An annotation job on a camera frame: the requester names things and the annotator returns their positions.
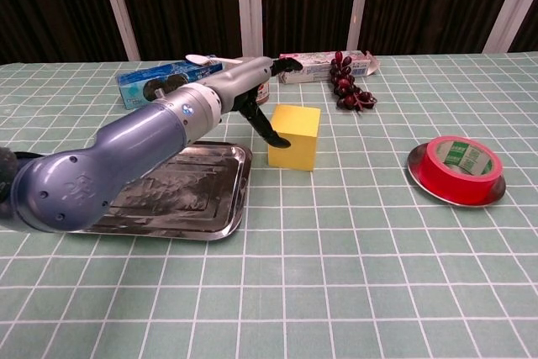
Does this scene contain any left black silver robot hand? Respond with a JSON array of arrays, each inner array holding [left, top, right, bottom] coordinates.
[[209, 55, 306, 150]]

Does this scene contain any dark red grape bunch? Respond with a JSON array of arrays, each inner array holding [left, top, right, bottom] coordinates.
[[329, 50, 378, 114]]

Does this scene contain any round steel plate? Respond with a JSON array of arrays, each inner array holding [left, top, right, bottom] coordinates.
[[406, 142, 508, 208]]

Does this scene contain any pink toothpaste box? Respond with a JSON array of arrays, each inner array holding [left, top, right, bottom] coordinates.
[[277, 50, 381, 85]]

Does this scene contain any white plastic spoon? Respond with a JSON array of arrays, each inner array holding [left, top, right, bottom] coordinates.
[[185, 54, 245, 66]]

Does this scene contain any black pleated curtain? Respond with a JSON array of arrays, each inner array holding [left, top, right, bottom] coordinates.
[[0, 0, 538, 65]]

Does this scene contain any blue cookie box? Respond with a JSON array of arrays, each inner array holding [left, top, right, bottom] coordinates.
[[116, 59, 225, 111]]

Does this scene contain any white frame post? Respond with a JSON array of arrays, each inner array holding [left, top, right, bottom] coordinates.
[[95, 0, 141, 61], [483, 0, 538, 54], [235, 0, 264, 60], [346, 0, 374, 52]]

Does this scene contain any red tape roll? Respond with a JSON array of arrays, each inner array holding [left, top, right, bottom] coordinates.
[[419, 135, 504, 205]]

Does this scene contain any rectangular steel tray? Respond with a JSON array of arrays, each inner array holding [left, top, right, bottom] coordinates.
[[79, 140, 254, 242]]

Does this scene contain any yellow cube block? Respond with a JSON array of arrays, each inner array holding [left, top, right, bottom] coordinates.
[[267, 103, 322, 172]]

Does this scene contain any green checkered tablecloth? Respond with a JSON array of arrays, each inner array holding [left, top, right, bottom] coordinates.
[[0, 52, 538, 359]]

